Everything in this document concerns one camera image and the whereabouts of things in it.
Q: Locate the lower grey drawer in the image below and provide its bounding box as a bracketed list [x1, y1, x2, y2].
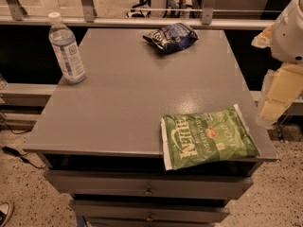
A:
[69, 201, 229, 222]

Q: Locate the black floor cable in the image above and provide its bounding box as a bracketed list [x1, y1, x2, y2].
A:
[0, 145, 47, 170]

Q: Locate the clear plastic water bottle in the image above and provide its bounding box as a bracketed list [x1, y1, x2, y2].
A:
[48, 12, 85, 84]

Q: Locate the grey drawer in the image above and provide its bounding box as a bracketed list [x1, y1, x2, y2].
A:
[69, 201, 229, 222]
[45, 170, 253, 200]

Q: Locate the shoe at floor corner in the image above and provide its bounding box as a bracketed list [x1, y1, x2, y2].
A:
[0, 201, 14, 227]

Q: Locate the blue chip bag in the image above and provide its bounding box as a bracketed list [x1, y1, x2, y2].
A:
[143, 23, 199, 54]

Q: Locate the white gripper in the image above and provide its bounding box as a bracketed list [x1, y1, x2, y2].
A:
[251, 0, 303, 124]

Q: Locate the metal railing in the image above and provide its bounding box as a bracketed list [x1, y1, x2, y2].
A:
[0, 0, 272, 29]

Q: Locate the green Kettle chip bag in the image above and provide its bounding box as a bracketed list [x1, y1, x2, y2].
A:
[161, 104, 259, 170]

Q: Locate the grey drawer cabinet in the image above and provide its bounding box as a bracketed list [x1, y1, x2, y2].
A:
[25, 28, 276, 227]

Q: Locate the upper grey drawer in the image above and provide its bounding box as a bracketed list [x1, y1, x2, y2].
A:
[45, 170, 253, 200]

